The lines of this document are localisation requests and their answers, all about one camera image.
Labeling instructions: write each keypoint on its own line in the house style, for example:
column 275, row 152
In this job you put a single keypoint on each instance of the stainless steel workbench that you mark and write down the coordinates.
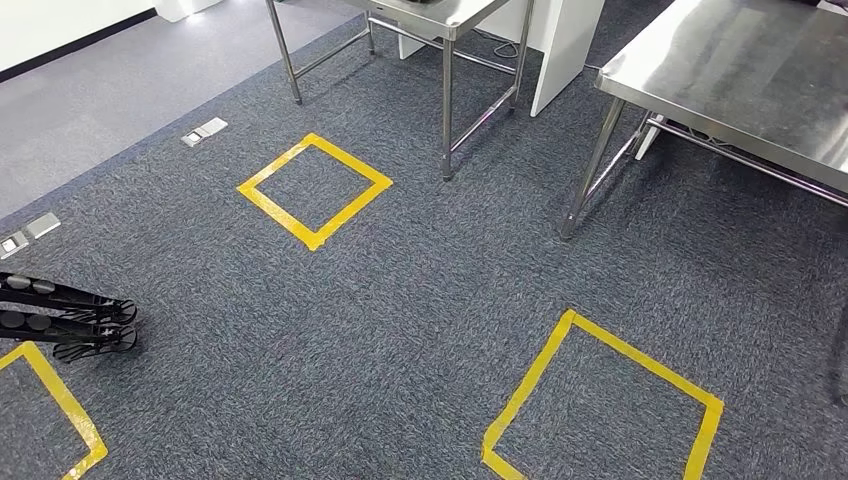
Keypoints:
column 729, row 79

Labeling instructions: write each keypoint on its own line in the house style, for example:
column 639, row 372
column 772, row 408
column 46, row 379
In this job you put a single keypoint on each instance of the yellow floor tape square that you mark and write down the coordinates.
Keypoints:
column 530, row 384

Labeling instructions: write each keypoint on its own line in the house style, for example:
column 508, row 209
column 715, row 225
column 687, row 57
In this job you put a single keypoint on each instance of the stainless steel table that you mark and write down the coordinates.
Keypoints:
column 450, row 20

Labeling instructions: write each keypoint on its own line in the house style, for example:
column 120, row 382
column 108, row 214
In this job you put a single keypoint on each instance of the white cabinet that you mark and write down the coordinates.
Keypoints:
column 563, row 46

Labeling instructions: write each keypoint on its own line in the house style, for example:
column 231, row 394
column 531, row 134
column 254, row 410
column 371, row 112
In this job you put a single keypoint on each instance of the metal floor socket plate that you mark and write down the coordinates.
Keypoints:
column 40, row 226
column 205, row 131

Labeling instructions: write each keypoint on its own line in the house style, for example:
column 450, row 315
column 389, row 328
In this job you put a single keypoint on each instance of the white desk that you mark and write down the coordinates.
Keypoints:
column 648, row 139

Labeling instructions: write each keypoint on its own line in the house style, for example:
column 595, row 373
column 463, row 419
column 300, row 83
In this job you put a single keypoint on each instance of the black humanoid robot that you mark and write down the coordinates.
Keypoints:
column 60, row 328

